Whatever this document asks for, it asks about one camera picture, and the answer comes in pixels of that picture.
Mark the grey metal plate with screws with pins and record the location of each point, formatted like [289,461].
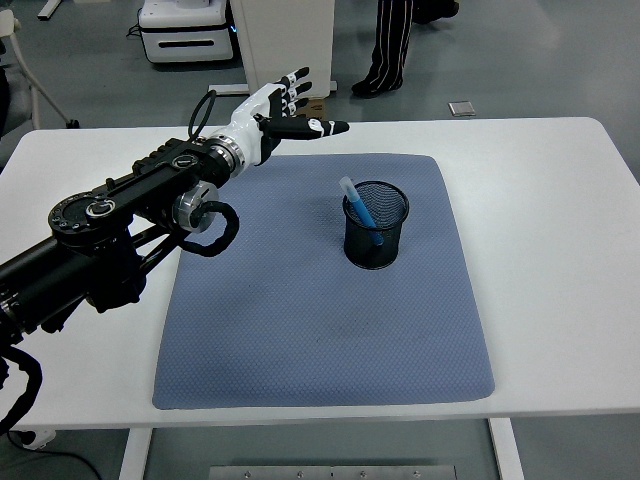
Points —
[330,473]

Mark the white furniture foot bar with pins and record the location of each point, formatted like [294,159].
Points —
[50,9]

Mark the blue-grey textured mat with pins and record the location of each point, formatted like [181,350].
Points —
[325,330]

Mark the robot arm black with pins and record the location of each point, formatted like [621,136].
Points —
[75,215]

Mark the white tube frame chair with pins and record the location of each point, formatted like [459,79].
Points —
[42,85]

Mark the grey floor socket plate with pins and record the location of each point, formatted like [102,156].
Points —
[460,108]

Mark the brown cardboard box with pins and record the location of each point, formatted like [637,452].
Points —
[316,110]

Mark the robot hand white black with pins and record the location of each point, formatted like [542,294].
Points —
[250,120]

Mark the white power strip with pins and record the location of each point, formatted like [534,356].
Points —
[40,439]

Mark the white table leg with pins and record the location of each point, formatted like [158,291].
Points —
[506,450]
[134,457]

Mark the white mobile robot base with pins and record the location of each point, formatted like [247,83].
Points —
[185,30]

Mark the blue marker pen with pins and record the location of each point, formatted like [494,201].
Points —
[362,210]

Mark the silver pedestal foot bar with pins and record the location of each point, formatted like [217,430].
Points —
[231,89]

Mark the black mesh pen holder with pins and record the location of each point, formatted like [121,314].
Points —
[372,255]

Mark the white pedestal column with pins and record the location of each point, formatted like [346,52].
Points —
[280,35]

